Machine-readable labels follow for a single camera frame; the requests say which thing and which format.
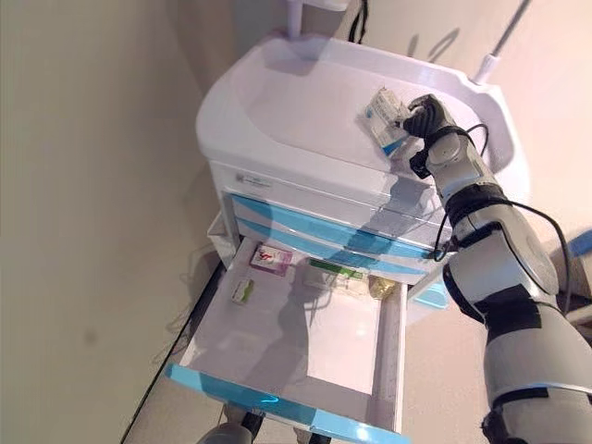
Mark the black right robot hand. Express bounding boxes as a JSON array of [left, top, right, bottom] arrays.
[[400, 93, 457, 140]]

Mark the white blue medicine box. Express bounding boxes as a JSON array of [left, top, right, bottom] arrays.
[[360, 85, 411, 161]]

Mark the white drawer blue handle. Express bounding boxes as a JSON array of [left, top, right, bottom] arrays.
[[235, 216, 438, 283], [229, 191, 448, 260], [165, 233, 413, 444]]

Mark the clear plastic medicine bag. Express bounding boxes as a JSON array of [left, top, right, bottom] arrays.
[[333, 275, 371, 297]]

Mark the pink white medicine box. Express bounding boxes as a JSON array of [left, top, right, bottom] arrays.
[[249, 242, 293, 278]]

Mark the small green white medicine box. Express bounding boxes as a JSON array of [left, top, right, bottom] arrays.
[[230, 278, 256, 306]]

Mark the metal IV pole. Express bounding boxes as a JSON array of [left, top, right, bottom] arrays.
[[474, 0, 531, 87]]

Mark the white medical cart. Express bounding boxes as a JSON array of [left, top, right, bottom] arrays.
[[194, 36, 531, 325]]

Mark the yellow pill packet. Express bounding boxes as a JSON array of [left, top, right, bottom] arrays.
[[367, 275, 395, 301]]

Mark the blue lidded plastic bin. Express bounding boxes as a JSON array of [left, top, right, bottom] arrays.
[[413, 277, 450, 311]]

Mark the white label sticker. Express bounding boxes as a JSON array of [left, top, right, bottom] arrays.
[[233, 169, 274, 189]]

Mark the blue bed corner bumper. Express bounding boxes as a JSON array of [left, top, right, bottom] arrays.
[[569, 232, 592, 256]]

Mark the black baseboard strip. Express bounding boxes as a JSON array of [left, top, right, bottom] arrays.
[[120, 261, 228, 444]]

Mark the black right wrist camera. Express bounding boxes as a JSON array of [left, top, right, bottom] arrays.
[[409, 150, 429, 179]]

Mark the black hanging cable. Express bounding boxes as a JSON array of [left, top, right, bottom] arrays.
[[349, 0, 371, 45]]

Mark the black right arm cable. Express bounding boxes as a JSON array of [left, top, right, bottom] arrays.
[[432, 122, 573, 306]]

